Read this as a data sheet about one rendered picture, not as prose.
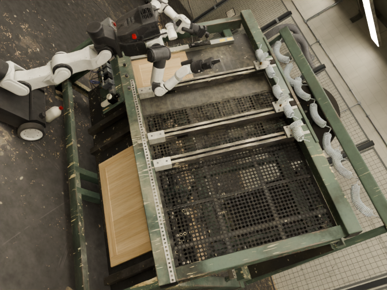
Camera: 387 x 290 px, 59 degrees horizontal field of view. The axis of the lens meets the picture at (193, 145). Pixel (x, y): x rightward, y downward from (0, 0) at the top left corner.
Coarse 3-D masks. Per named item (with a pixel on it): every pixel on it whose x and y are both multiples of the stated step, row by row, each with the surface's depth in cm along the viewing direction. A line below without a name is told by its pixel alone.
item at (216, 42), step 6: (210, 42) 313; (216, 42) 313; (222, 42) 313; (228, 42) 315; (174, 48) 310; (180, 48) 310; (186, 48) 309; (192, 48) 311; (198, 48) 312; (204, 48) 314; (132, 60) 305
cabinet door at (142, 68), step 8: (176, 56) 307; (184, 56) 307; (136, 64) 303; (144, 64) 303; (152, 64) 303; (168, 64) 303; (176, 64) 303; (136, 72) 298; (144, 72) 298; (168, 72) 298; (136, 80) 294; (144, 80) 294
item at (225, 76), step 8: (264, 56) 278; (256, 64) 289; (264, 64) 289; (272, 64) 289; (224, 72) 290; (232, 72) 291; (240, 72) 290; (248, 72) 290; (256, 72) 293; (184, 80) 286; (192, 80) 287; (200, 80) 286; (208, 80) 286; (216, 80) 288; (224, 80) 291; (232, 80) 293; (144, 88) 282; (176, 88) 285; (184, 88) 287; (192, 88) 290; (144, 96) 283; (152, 96) 286
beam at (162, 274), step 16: (128, 64) 299; (128, 80) 290; (128, 96) 281; (128, 112) 273; (144, 160) 250; (144, 176) 244; (144, 192) 238; (160, 224) 226; (160, 240) 220; (160, 256) 215; (160, 272) 210
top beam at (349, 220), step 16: (256, 32) 310; (256, 48) 306; (272, 80) 284; (288, 112) 268; (304, 128) 257; (304, 144) 252; (320, 160) 243; (320, 176) 237; (336, 192) 230; (336, 208) 225; (352, 224) 219
